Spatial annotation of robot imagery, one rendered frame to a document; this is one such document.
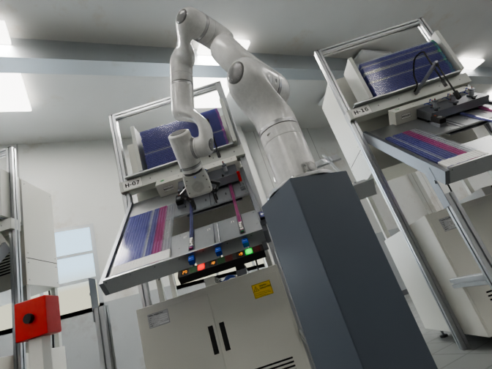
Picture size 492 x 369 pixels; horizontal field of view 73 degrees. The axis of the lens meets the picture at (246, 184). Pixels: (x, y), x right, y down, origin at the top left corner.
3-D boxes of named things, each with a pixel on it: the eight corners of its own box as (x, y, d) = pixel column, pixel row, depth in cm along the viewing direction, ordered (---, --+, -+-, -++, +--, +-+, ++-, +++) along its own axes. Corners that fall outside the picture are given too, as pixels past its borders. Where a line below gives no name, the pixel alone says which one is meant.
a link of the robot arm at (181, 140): (205, 157, 130) (184, 160, 133) (193, 125, 124) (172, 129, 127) (198, 166, 123) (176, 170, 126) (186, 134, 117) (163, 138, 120)
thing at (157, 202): (251, 200, 168) (248, 192, 166) (127, 241, 167) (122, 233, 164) (241, 176, 198) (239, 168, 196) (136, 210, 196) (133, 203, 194)
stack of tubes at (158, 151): (229, 143, 198) (217, 107, 207) (147, 169, 196) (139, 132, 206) (232, 152, 209) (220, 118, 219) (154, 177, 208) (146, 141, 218)
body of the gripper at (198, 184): (179, 176, 125) (189, 200, 131) (204, 168, 126) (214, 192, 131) (179, 168, 132) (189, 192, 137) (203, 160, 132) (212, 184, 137)
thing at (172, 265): (266, 243, 133) (262, 228, 130) (110, 294, 132) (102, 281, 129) (266, 241, 135) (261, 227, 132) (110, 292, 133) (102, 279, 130)
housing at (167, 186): (244, 181, 195) (236, 159, 189) (164, 206, 194) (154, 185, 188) (241, 176, 202) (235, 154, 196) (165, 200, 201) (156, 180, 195)
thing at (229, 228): (264, 236, 134) (262, 230, 132) (107, 287, 132) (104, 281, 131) (256, 214, 151) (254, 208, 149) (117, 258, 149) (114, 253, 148)
